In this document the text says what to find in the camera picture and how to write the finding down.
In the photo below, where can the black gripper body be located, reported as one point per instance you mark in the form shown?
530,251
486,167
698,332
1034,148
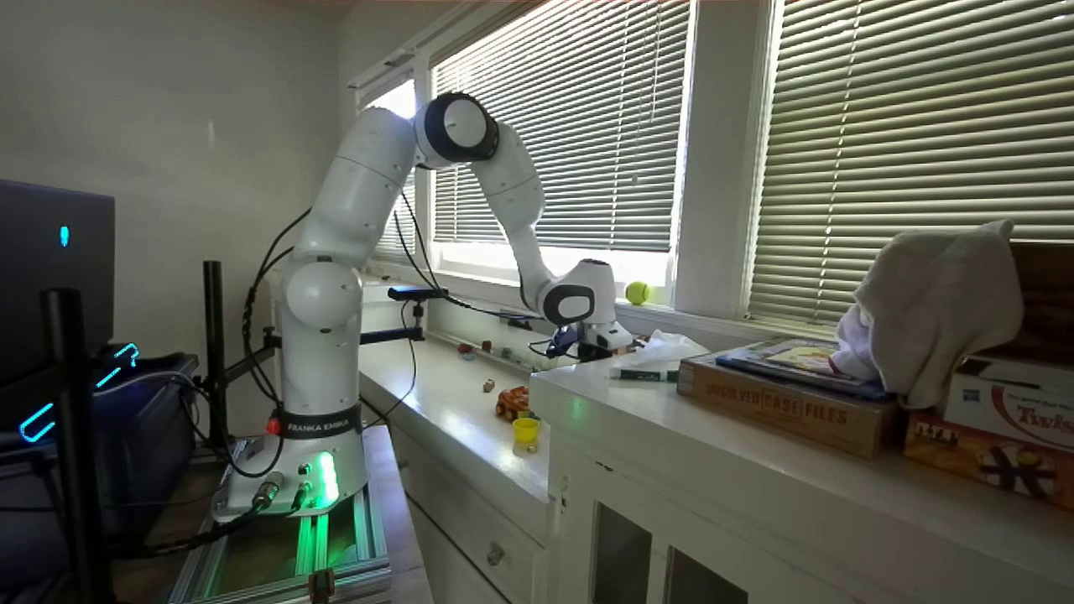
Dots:
596,343

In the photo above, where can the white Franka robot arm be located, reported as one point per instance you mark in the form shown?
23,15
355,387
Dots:
320,337

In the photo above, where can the aluminium robot base platform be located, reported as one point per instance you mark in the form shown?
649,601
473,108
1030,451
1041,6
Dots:
268,558

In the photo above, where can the green pen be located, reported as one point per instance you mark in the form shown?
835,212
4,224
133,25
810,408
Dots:
641,374

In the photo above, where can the yellow-green tennis ball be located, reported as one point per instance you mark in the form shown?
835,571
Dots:
634,292

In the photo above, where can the crumpled white paper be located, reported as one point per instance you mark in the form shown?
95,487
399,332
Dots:
665,352

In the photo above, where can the small orange toy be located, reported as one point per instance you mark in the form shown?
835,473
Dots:
511,399

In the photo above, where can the small yellow cup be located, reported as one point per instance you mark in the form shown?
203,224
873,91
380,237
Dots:
524,434

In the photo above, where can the low white drawer counter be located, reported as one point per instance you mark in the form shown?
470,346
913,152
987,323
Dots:
457,469

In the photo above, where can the flat brown cardboard box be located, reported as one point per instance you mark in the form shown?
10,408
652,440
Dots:
782,411

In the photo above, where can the narrow white window blind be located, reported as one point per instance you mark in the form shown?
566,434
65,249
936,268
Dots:
606,135

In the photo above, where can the blue-edged flat book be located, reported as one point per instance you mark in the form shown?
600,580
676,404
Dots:
806,366

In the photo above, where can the tall white cabinet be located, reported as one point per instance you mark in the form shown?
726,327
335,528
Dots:
782,525

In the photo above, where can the white cloth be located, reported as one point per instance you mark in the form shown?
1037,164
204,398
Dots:
939,305

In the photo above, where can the wide white window blind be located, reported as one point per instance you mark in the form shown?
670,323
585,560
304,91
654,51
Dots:
894,135

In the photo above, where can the black vertical stand pole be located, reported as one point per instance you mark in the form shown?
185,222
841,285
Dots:
213,346

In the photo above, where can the orange patterned box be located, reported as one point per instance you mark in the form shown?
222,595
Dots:
991,460

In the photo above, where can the white box with red print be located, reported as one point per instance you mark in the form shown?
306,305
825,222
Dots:
1011,408

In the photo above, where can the dark brown box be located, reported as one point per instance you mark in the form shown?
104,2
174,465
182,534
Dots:
1049,297

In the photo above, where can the dark computer with blue lights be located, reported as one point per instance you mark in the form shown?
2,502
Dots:
136,448

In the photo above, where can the dark computer monitor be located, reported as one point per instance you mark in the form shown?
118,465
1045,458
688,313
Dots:
54,279

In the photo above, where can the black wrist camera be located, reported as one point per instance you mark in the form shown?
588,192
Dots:
562,337

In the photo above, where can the black camera on stand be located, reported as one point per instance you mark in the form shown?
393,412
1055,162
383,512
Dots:
418,292

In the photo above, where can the black thick post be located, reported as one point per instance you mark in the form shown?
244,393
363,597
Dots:
70,448

